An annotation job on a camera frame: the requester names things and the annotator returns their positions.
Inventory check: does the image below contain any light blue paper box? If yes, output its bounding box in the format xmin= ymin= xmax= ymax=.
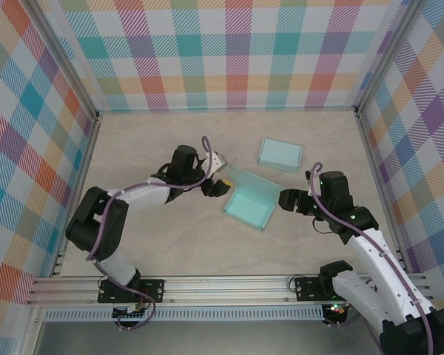
xmin=258 ymin=138 xmax=304 ymax=174
xmin=221 ymin=166 xmax=282 ymax=234

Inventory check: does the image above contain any small lit controller board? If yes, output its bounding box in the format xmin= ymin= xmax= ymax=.
xmin=324 ymin=302 xmax=348 ymax=316

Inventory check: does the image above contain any black connector board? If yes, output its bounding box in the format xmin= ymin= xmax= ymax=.
xmin=112 ymin=303 xmax=149 ymax=320

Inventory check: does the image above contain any aluminium floor side rail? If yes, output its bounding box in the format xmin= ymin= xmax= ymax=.
xmin=354 ymin=109 xmax=415 ymax=274
xmin=50 ymin=114 xmax=103 ymax=277

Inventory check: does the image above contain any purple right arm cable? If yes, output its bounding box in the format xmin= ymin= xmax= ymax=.
xmin=305 ymin=161 xmax=434 ymax=355

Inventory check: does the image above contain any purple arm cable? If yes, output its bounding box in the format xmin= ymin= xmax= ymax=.
xmin=305 ymin=161 xmax=434 ymax=355
xmin=87 ymin=136 xmax=215 ymax=331

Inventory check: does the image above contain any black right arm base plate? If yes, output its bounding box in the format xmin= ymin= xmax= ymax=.
xmin=295 ymin=275 xmax=337 ymax=302

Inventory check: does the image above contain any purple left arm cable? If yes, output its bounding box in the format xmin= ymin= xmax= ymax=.
xmin=87 ymin=136 xmax=215 ymax=331

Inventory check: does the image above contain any long aluminium base rail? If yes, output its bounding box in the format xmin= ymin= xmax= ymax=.
xmin=25 ymin=273 xmax=436 ymax=306

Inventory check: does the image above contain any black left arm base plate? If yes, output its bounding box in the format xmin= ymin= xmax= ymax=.
xmin=98 ymin=279 xmax=167 ymax=303

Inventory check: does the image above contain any slotted white cable tray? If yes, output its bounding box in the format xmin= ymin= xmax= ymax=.
xmin=44 ymin=305 xmax=325 ymax=322

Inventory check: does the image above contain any aluminium frame post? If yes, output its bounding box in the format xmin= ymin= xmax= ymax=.
xmin=21 ymin=0 xmax=101 ymax=121
xmin=354 ymin=0 xmax=426 ymax=114

